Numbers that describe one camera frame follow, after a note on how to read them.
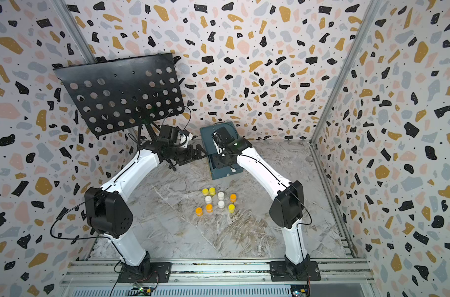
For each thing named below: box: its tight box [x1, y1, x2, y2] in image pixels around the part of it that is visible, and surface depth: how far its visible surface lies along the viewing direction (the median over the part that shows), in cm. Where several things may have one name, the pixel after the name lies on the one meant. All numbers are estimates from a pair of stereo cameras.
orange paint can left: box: [195, 207, 204, 218], surface depth 91 cm
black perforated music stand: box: [52, 53, 185, 153], surface depth 76 cm
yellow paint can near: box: [228, 203, 236, 214], surface depth 92 cm
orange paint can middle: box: [206, 203, 214, 214], surface depth 92 cm
